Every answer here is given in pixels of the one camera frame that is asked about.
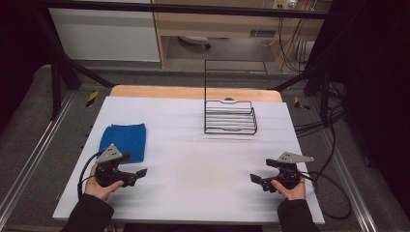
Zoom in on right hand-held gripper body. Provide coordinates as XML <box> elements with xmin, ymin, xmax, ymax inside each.
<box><xmin>260</xmin><ymin>151</ymin><xmax>315</xmax><ymax>193</ymax></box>

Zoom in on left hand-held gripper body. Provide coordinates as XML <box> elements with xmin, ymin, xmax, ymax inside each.
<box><xmin>95</xmin><ymin>143</ymin><xmax>137</xmax><ymax>189</ymax></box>

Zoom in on blue cloth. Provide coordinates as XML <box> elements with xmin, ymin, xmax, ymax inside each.
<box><xmin>98</xmin><ymin>123</ymin><xmax>147</xmax><ymax>164</ymax></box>

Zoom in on black wire rack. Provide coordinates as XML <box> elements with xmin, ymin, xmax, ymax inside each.
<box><xmin>203</xmin><ymin>59</ymin><xmax>269</xmax><ymax>136</ymax></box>

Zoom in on person's left hand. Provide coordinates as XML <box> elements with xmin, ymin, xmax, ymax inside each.
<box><xmin>83</xmin><ymin>162</ymin><xmax>126</xmax><ymax>202</ymax></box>

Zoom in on person's right hand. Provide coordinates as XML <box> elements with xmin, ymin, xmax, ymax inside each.
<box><xmin>270</xmin><ymin>175</ymin><xmax>307</xmax><ymax>202</ymax></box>

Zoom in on yellow black striped tape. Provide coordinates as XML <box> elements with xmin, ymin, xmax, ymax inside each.
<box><xmin>293</xmin><ymin>96</ymin><xmax>311</xmax><ymax>111</ymax></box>
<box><xmin>85</xmin><ymin>90</ymin><xmax>100</xmax><ymax>109</ymax></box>

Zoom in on white cabinet panel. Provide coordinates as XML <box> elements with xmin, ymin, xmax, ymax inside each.
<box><xmin>47</xmin><ymin>0</ymin><xmax>161</xmax><ymax>63</ymax></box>

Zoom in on white chair base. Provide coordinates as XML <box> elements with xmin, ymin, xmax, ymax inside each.
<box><xmin>176</xmin><ymin>35</ymin><xmax>213</xmax><ymax>50</ymax></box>

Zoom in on light wooden desk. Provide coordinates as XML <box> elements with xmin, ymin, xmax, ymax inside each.
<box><xmin>151</xmin><ymin>0</ymin><xmax>333</xmax><ymax>69</ymax></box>

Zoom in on white power strip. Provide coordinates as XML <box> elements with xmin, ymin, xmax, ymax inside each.
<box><xmin>272</xmin><ymin>0</ymin><xmax>298</xmax><ymax>10</ymax></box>

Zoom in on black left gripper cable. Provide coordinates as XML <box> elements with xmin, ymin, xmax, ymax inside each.
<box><xmin>76</xmin><ymin>152</ymin><xmax>103</xmax><ymax>200</ymax></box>

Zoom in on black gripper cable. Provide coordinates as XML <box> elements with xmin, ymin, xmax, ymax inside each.
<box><xmin>299</xmin><ymin>170</ymin><xmax>353</xmax><ymax>221</ymax></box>
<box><xmin>76</xmin><ymin>152</ymin><xmax>103</xmax><ymax>200</ymax></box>

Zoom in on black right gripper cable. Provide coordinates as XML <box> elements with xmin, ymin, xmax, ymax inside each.
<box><xmin>299</xmin><ymin>170</ymin><xmax>353</xmax><ymax>221</ymax></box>

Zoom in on aluminium floor rail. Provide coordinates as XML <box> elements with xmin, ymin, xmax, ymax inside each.
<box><xmin>0</xmin><ymin>90</ymin><xmax>78</xmax><ymax>223</ymax></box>
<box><xmin>317</xmin><ymin>127</ymin><xmax>378</xmax><ymax>232</ymax></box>

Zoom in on bundle of black floor cables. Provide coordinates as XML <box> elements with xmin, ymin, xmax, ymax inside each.
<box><xmin>293</xmin><ymin>81</ymin><xmax>349</xmax><ymax>182</ymax></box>

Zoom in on black metal frame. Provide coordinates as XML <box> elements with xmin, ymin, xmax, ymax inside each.
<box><xmin>30</xmin><ymin>0</ymin><xmax>410</xmax><ymax>122</ymax></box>

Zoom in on hanging desk cables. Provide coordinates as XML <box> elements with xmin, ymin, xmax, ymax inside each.
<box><xmin>255</xmin><ymin>8</ymin><xmax>315</xmax><ymax>73</ymax></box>

